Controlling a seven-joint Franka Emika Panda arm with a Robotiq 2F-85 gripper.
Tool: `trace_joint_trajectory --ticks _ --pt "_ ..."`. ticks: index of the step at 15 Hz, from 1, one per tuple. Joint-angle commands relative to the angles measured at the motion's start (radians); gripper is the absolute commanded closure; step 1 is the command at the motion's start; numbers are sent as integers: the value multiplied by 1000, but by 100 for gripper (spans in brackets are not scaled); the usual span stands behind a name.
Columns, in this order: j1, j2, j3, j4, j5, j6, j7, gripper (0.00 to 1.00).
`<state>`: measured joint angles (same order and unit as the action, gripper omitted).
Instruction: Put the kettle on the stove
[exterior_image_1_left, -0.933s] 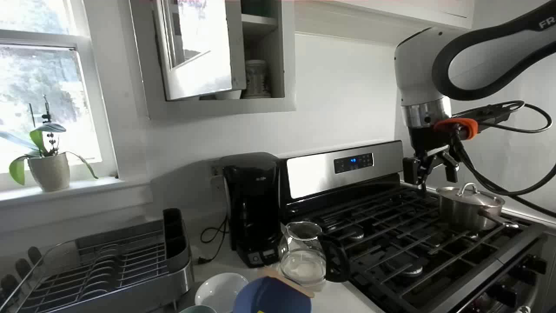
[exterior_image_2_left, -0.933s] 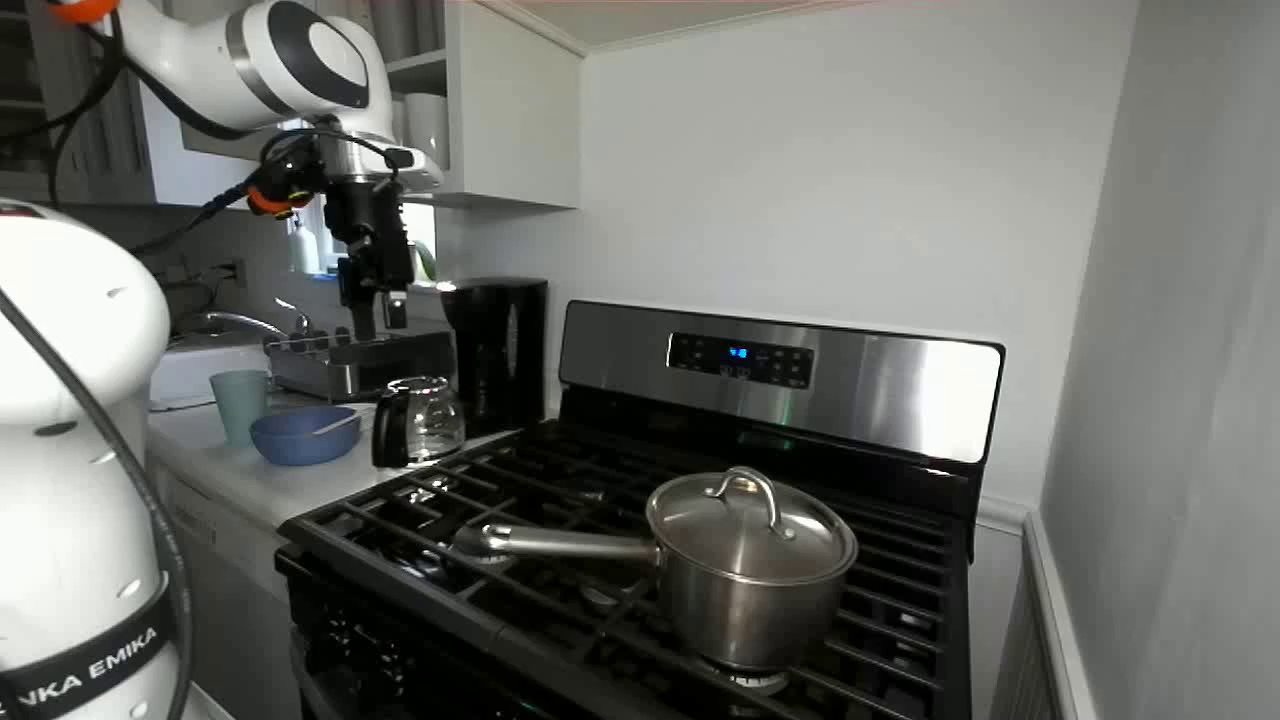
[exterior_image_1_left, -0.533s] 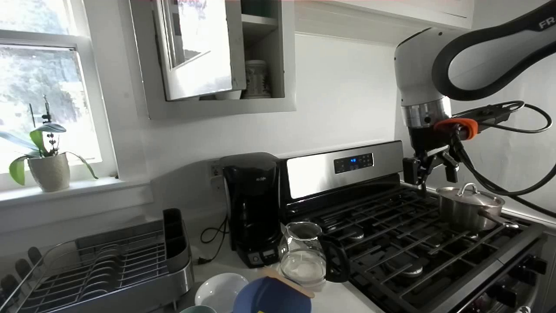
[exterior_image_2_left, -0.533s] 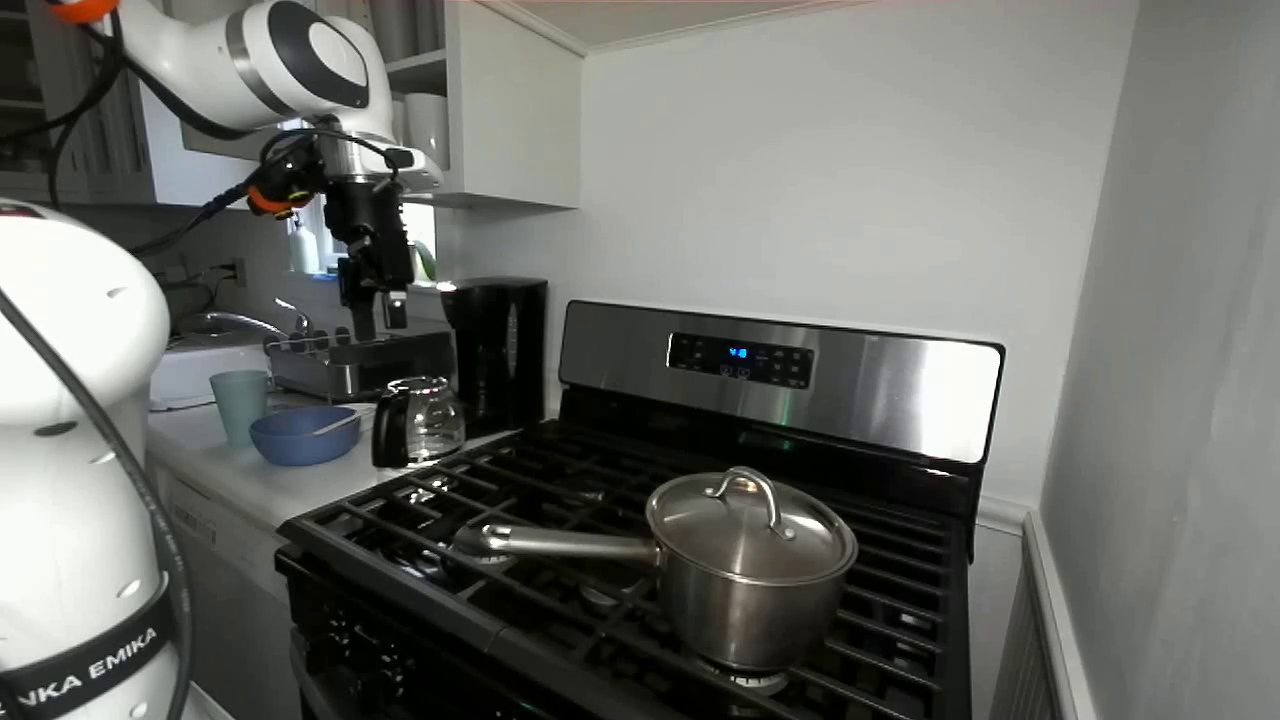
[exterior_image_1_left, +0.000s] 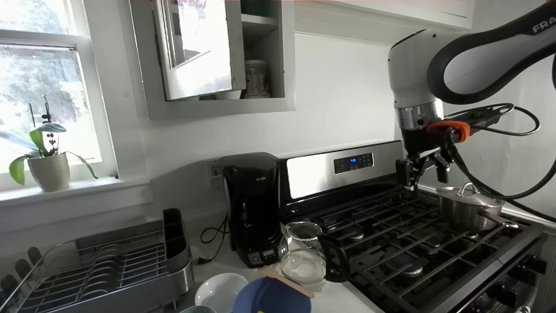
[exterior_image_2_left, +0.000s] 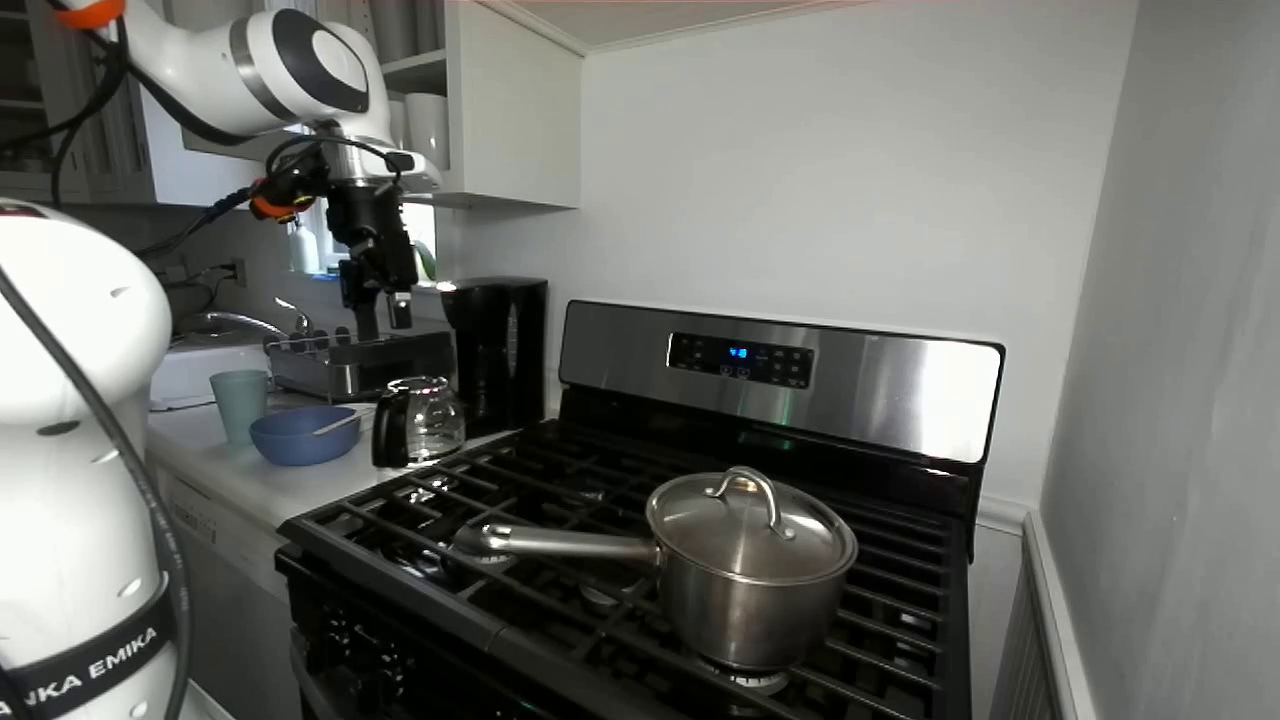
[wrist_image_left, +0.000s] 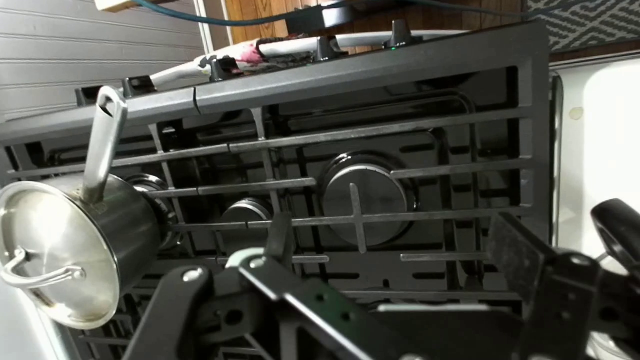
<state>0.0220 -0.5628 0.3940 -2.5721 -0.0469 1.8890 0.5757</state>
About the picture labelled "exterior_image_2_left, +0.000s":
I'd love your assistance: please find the teal cup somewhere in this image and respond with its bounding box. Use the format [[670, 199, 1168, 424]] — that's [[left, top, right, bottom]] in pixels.
[[210, 369, 275, 453]]

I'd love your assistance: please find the glass kettle with black handle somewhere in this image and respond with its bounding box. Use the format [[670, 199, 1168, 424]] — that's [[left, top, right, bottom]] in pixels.
[[367, 372, 473, 473]]

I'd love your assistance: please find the grey hanging cable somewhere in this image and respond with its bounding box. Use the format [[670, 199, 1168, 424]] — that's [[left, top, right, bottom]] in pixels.
[[0, 263, 196, 720]]

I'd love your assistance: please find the black coffee maker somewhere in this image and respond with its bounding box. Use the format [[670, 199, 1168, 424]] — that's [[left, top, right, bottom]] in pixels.
[[440, 278, 553, 439]]

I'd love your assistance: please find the metal dish rack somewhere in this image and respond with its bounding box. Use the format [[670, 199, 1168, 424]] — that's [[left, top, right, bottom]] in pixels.
[[261, 324, 457, 405]]

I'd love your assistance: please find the black and steel gas stove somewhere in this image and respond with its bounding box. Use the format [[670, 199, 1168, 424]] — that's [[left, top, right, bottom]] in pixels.
[[271, 298, 1007, 720]]

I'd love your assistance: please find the orange cable strap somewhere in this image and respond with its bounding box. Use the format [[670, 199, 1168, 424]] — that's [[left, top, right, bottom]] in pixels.
[[51, 0, 133, 34], [248, 189, 306, 225]]

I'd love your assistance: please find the chrome sink faucet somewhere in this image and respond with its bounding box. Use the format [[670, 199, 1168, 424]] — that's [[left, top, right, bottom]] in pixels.
[[202, 298, 318, 344]]

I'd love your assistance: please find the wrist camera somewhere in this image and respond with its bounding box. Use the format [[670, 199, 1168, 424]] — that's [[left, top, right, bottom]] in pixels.
[[372, 135, 443, 194]]

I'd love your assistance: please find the blue bowl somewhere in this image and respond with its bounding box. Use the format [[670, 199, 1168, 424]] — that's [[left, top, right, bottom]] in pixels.
[[248, 402, 367, 470]]

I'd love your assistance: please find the stainless steel saucepan lid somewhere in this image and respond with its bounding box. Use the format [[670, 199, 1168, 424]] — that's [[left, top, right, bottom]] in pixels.
[[645, 465, 863, 589]]

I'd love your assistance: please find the white wall cabinet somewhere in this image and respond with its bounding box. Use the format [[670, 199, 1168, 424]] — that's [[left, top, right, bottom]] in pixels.
[[133, 0, 586, 213]]

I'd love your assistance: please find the white base cabinet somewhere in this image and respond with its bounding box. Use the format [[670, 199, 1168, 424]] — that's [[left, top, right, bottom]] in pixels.
[[154, 458, 306, 720]]

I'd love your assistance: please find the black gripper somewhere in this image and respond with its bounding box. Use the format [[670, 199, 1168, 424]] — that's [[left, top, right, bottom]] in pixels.
[[330, 177, 420, 344]]

